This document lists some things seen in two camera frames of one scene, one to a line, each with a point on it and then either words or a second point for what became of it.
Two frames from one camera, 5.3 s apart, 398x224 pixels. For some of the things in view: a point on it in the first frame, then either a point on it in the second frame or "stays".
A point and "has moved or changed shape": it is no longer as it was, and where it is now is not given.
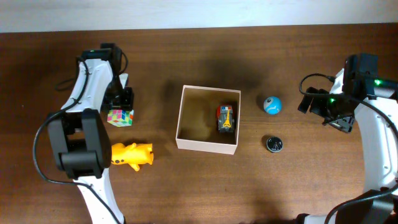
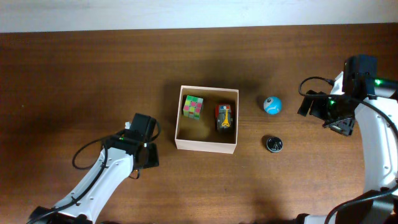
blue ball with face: x=272 y=104 stays
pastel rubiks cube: x=120 y=117 → x=193 y=107
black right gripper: x=315 y=104 stays
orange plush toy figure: x=133 y=154 has moved or changed shape
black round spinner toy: x=274 y=144 stays
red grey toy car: x=226 y=117 stays
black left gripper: x=117 y=103 → x=149 y=155
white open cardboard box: x=197 y=127 stays
